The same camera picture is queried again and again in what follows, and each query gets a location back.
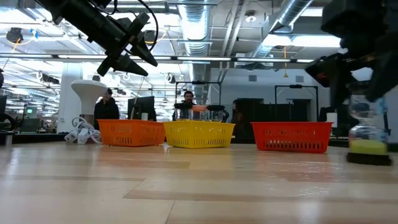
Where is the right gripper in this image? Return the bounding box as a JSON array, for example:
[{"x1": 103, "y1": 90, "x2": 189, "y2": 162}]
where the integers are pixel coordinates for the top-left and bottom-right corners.
[{"x1": 305, "y1": 0, "x2": 398, "y2": 102}]

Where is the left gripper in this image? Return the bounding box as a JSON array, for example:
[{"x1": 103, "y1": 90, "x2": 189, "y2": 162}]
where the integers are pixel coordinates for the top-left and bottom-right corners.
[{"x1": 86, "y1": 12, "x2": 159, "y2": 78}]

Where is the black computer monitor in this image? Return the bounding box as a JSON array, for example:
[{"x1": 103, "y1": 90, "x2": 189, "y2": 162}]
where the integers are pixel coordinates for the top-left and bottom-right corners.
[{"x1": 127, "y1": 95, "x2": 157, "y2": 123}]

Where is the person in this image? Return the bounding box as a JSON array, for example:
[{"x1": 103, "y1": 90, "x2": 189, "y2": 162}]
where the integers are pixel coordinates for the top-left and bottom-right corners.
[
  {"x1": 93, "y1": 87, "x2": 121, "y2": 132},
  {"x1": 230, "y1": 99, "x2": 250, "y2": 144},
  {"x1": 172, "y1": 90, "x2": 203, "y2": 122}
]

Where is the long ceiling light bar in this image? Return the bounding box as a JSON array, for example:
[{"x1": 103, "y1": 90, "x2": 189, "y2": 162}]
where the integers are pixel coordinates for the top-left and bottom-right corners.
[{"x1": 0, "y1": 52, "x2": 316, "y2": 64}]

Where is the orange plastic basket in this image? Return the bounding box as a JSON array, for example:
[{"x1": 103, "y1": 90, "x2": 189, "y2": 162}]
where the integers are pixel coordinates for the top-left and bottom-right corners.
[{"x1": 96, "y1": 118, "x2": 167, "y2": 148}]

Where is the red plastic basket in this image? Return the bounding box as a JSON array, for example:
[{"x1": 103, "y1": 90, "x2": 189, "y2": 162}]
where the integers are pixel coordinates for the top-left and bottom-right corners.
[{"x1": 250, "y1": 121, "x2": 335, "y2": 154}]

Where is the yellow plastic basket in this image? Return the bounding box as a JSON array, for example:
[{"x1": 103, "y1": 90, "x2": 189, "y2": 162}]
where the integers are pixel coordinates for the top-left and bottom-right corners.
[{"x1": 162, "y1": 119, "x2": 236, "y2": 149}]

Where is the black ceiling spotlight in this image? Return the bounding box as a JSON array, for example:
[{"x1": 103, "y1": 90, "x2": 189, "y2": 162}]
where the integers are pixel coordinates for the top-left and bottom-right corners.
[{"x1": 6, "y1": 27, "x2": 24, "y2": 44}]

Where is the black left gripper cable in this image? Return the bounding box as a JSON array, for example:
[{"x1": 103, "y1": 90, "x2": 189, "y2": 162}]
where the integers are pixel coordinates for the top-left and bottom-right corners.
[{"x1": 111, "y1": 0, "x2": 160, "y2": 54}]

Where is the black gantry frame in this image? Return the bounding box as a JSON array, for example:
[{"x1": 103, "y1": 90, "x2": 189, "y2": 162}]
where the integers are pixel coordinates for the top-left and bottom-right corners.
[
  {"x1": 274, "y1": 84, "x2": 320, "y2": 123},
  {"x1": 174, "y1": 80, "x2": 223, "y2": 107}
]

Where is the silver ventilation duct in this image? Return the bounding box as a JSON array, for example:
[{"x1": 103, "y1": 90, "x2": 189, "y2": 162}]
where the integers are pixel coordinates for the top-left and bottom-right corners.
[
  {"x1": 178, "y1": 0, "x2": 213, "y2": 104},
  {"x1": 251, "y1": 0, "x2": 313, "y2": 58}
]

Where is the white lamp cable bundle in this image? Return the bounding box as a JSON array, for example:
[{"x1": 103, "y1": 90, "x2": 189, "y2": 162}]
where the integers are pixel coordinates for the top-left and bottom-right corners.
[{"x1": 63, "y1": 116, "x2": 102, "y2": 146}]

